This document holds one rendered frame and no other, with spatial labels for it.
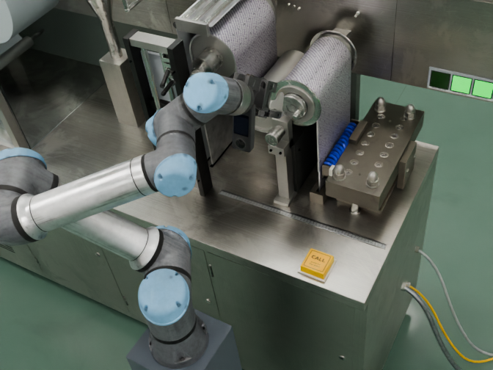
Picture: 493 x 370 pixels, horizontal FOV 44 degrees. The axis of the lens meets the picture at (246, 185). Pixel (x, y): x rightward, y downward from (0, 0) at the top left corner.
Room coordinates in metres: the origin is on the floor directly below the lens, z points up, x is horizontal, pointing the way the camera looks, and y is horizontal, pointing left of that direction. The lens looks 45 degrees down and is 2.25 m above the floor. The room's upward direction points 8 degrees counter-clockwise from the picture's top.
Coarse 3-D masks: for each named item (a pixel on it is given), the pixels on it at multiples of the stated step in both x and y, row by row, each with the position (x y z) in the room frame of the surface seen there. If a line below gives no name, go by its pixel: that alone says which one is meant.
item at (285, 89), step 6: (330, 36) 1.49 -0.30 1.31; (342, 42) 1.47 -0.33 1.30; (348, 48) 1.46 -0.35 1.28; (282, 90) 1.30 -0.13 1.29; (288, 90) 1.29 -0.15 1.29; (294, 90) 1.28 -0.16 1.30; (300, 90) 1.27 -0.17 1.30; (276, 96) 1.31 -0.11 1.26; (306, 96) 1.26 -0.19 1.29; (306, 102) 1.26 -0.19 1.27; (312, 102) 1.25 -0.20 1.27; (312, 108) 1.25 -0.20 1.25; (306, 114) 1.26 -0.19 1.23; (312, 114) 1.25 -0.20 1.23; (294, 120) 1.28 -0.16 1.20; (300, 120) 1.27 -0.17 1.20; (306, 120) 1.26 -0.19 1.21
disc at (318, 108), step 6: (282, 84) 1.30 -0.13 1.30; (288, 84) 1.29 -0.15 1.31; (294, 84) 1.28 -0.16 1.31; (300, 84) 1.27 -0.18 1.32; (276, 90) 1.31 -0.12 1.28; (306, 90) 1.26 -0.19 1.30; (312, 90) 1.26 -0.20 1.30; (312, 96) 1.25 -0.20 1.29; (318, 102) 1.24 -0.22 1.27; (318, 108) 1.24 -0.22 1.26; (318, 114) 1.24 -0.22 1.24; (312, 120) 1.25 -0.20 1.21
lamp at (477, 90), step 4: (476, 80) 1.32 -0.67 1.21; (476, 84) 1.32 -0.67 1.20; (480, 84) 1.31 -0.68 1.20; (484, 84) 1.31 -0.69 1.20; (488, 84) 1.30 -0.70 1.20; (492, 84) 1.29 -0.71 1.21; (476, 88) 1.32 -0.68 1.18; (480, 88) 1.31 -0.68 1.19; (484, 88) 1.31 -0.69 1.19; (488, 88) 1.30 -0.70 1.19; (492, 88) 1.29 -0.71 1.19; (472, 92) 1.32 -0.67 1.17; (476, 92) 1.32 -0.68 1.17; (480, 92) 1.31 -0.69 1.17; (484, 92) 1.30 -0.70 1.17; (488, 92) 1.30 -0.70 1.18; (484, 96) 1.30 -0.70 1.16; (488, 96) 1.30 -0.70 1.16
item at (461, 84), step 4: (456, 76) 1.35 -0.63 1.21; (456, 80) 1.35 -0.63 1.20; (460, 80) 1.34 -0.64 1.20; (464, 80) 1.34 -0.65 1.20; (468, 80) 1.33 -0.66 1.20; (452, 84) 1.36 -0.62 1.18; (456, 84) 1.35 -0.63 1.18; (460, 84) 1.34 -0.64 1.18; (464, 84) 1.34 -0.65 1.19; (468, 84) 1.33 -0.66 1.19; (452, 88) 1.35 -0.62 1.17; (456, 88) 1.35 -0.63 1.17; (460, 88) 1.34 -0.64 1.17; (464, 88) 1.33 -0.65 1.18; (468, 88) 1.33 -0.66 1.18; (464, 92) 1.33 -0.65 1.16; (468, 92) 1.33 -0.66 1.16
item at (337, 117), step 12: (348, 84) 1.43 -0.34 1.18; (336, 96) 1.35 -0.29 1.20; (348, 96) 1.43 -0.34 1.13; (336, 108) 1.35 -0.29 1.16; (348, 108) 1.43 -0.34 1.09; (324, 120) 1.29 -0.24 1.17; (336, 120) 1.35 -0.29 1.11; (348, 120) 1.43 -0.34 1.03; (324, 132) 1.29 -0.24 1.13; (336, 132) 1.35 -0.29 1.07; (324, 144) 1.28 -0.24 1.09; (324, 156) 1.28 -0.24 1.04
